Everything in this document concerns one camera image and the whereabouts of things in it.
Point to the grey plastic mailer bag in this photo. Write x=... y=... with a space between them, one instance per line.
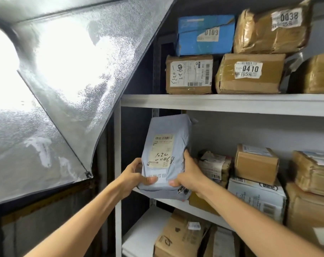
x=167 y=125

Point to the cardboard parcel white label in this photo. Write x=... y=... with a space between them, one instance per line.
x=223 y=243

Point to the person's right forearm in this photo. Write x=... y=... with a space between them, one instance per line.
x=253 y=230

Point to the taped brown parcel 0410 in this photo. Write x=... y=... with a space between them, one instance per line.
x=269 y=82

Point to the person's left forearm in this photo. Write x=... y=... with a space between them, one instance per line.
x=78 y=227

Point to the yellow fronted box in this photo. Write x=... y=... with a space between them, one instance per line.
x=196 y=203

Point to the white metal shelf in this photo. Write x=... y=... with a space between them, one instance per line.
x=231 y=104

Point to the brown box handwritten white label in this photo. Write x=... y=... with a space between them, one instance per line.
x=175 y=85

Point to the small cardboard box white label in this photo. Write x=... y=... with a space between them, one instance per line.
x=255 y=168

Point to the person's left hand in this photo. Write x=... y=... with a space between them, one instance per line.
x=132 y=179

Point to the taped brown parcel 0038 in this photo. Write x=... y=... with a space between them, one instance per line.
x=258 y=37

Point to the silver softbox light reflector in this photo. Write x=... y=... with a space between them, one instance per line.
x=70 y=77

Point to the small taped box 0461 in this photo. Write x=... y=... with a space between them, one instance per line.
x=317 y=74

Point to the person's right hand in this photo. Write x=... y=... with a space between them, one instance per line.
x=194 y=179

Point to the dull yellow wall strip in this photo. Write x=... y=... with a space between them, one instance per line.
x=44 y=202

